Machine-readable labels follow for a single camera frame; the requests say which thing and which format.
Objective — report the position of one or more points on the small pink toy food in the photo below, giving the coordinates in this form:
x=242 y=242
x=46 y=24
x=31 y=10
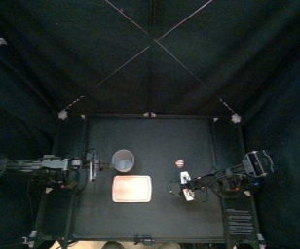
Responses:
x=180 y=163

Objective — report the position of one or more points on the grey plastic cup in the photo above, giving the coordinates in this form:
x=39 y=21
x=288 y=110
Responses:
x=123 y=160

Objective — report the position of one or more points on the small silver frame bracket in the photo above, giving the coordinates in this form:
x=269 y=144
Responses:
x=149 y=114

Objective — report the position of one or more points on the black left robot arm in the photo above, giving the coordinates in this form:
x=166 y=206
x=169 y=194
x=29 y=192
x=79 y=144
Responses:
x=49 y=163

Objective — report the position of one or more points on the silver frame corner bracket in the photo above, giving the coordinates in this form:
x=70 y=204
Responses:
x=62 y=114
x=236 y=117

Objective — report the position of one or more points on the black table edge clamp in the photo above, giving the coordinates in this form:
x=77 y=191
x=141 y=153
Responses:
x=144 y=240

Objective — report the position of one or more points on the black base plate white label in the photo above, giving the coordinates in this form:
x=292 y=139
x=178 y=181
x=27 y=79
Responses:
x=240 y=220

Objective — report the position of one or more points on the plain black base plate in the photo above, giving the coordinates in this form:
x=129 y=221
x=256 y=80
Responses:
x=55 y=214

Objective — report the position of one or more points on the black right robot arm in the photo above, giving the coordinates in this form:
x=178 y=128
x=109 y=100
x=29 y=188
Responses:
x=226 y=173

